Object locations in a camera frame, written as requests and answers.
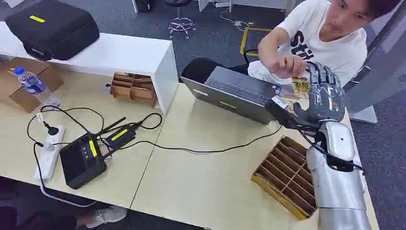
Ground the clear water bottle blue cap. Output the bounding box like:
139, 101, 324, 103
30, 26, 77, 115
12, 67, 61, 109

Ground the person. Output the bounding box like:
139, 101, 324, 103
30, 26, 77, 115
247, 0, 402, 96

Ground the long black cable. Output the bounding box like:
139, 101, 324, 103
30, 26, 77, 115
119, 113, 283, 154

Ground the person's right hand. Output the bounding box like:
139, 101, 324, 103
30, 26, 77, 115
268, 54, 308, 80

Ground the brown cardboard box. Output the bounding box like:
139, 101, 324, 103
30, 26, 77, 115
0, 57, 65, 114

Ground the person's leg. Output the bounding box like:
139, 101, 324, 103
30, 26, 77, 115
0, 203, 96, 230

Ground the grey laptop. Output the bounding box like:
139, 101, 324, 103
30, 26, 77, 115
180, 65, 283, 125

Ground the grey floor stand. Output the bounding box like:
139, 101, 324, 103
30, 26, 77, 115
344, 0, 406, 125

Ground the black transmitter with antennas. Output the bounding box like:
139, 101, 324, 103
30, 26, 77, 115
95, 116, 138, 157

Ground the black monitor device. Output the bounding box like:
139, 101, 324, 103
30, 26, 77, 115
59, 132, 108, 190

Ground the white floor cable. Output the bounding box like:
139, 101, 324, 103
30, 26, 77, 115
219, 6, 256, 33

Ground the white cabinet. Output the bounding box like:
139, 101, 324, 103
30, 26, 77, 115
198, 0, 297, 16

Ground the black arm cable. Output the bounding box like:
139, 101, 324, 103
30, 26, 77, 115
299, 126, 365, 173

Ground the wooden card box with dividers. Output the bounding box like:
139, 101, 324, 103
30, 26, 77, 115
250, 136, 318, 221

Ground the black carrying case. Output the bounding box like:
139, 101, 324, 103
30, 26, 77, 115
4, 0, 101, 62

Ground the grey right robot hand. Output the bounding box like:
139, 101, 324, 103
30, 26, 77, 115
292, 61, 346, 127

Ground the white power strip cable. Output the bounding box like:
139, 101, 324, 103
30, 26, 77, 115
33, 143, 99, 208

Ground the black power cable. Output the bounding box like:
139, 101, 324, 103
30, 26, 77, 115
26, 105, 105, 148

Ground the white desk shelf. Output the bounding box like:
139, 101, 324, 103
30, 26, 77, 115
0, 21, 179, 115

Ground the yellow floor tape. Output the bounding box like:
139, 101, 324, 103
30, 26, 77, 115
239, 27, 273, 58

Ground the black plug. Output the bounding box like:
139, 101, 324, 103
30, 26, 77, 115
43, 120, 60, 137

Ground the chrome base stool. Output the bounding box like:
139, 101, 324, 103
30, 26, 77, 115
164, 0, 197, 39

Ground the white sneaker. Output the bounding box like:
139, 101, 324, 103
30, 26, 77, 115
85, 206, 128, 229

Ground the white power strip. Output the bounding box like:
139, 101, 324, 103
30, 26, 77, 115
33, 125, 66, 182

